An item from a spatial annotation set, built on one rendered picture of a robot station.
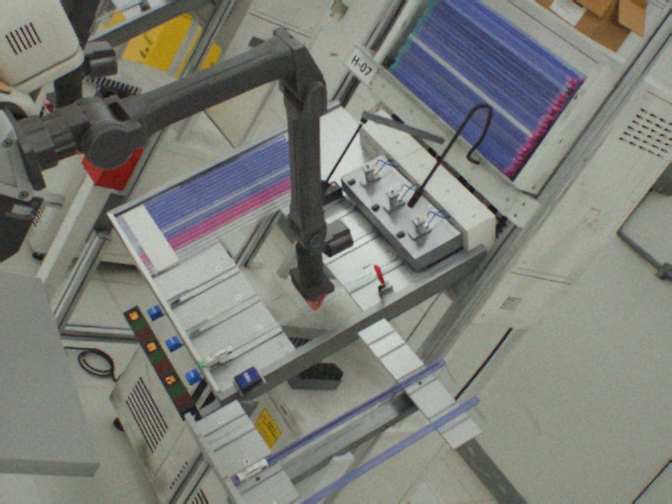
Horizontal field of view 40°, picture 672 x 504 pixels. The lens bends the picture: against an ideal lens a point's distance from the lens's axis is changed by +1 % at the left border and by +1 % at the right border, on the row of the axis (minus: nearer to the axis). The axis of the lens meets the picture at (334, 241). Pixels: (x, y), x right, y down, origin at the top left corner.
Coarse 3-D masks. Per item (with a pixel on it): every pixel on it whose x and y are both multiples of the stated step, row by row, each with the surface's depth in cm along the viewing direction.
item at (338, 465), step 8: (320, 440) 189; (336, 456) 187; (344, 456) 188; (352, 456) 190; (328, 464) 187; (336, 464) 187; (344, 464) 189; (320, 472) 188; (328, 472) 187; (336, 472) 189; (344, 472) 191; (304, 480) 191; (312, 480) 189; (320, 480) 188; (328, 480) 189; (296, 488) 192; (304, 488) 191; (312, 488) 189; (320, 488) 190; (304, 496) 190
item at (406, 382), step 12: (420, 372) 190; (396, 384) 188; (408, 384) 188; (384, 396) 186; (360, 408) 185; (336, 420) 183; (312, 432) 181; (324, 432) 182; (300, 444) 180; (276, 456) 178; (240, 480) 176
